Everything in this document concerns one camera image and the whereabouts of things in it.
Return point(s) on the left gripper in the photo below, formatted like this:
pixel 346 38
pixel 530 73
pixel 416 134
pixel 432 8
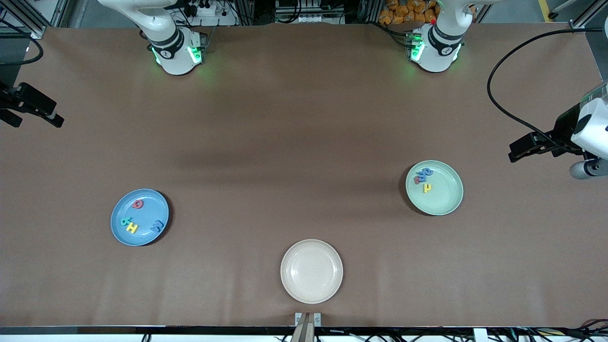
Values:
pixel 562 129

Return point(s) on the blue foam letter m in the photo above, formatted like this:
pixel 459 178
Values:
pixel 428 173

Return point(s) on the yellow foam small letter h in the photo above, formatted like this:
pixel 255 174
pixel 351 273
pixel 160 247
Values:
pixel 427 188

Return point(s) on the blue foam capital letter W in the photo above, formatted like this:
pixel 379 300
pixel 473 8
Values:
pixel 156 226

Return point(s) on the red foam letter Q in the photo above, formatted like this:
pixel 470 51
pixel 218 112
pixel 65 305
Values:
pixel 137 204

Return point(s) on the yellow foam capital letter H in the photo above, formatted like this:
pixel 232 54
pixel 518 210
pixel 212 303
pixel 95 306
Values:
pixel 132 229

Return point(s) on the teal foam letter R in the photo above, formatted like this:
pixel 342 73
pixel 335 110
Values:
pixel 125 221

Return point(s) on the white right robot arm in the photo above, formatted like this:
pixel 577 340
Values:
pixel 171 52

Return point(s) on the green plate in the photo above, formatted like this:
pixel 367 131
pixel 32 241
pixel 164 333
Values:
pixel 441 202

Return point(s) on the beige plate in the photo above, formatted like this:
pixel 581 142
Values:
pixel 311 271

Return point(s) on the blue plate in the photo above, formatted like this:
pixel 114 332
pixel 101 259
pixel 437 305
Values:
pixel 142 216

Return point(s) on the brown table cover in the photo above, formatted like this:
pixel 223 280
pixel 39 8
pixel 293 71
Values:
pixel 475 261

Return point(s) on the orange snack pile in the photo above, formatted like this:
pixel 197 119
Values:
pixel 403 9

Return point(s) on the grey equipment box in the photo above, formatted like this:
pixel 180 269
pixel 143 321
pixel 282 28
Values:
pixel 308 14

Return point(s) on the white power strip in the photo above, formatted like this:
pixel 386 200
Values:
pixel 209 10

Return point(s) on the aluminium frame post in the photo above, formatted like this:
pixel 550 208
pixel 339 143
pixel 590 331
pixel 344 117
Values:
pixel 577 26
pixel 37 31

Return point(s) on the metal table edge bracket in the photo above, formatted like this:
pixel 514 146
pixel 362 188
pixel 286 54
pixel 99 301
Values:
pixel 308 323

